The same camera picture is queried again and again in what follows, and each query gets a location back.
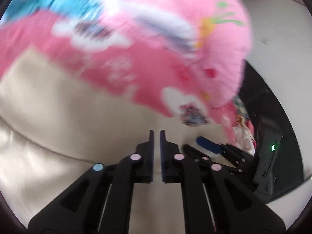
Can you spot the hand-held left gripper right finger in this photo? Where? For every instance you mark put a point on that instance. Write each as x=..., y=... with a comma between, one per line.
x=165, y=163

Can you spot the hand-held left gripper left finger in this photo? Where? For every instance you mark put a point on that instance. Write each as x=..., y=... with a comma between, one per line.
x=148, y=160

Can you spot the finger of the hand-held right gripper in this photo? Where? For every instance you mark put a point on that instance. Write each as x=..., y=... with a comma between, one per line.
x=195, y=153
x=207, y=143

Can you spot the beige zip jacket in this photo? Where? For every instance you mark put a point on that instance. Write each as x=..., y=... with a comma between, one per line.
x=61, y=114

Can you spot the pink fleece blanket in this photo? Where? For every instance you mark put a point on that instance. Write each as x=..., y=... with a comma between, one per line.
x=146, y=73

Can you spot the pink printed quilt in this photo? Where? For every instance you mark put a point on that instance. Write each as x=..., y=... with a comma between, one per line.
x=219, y=41

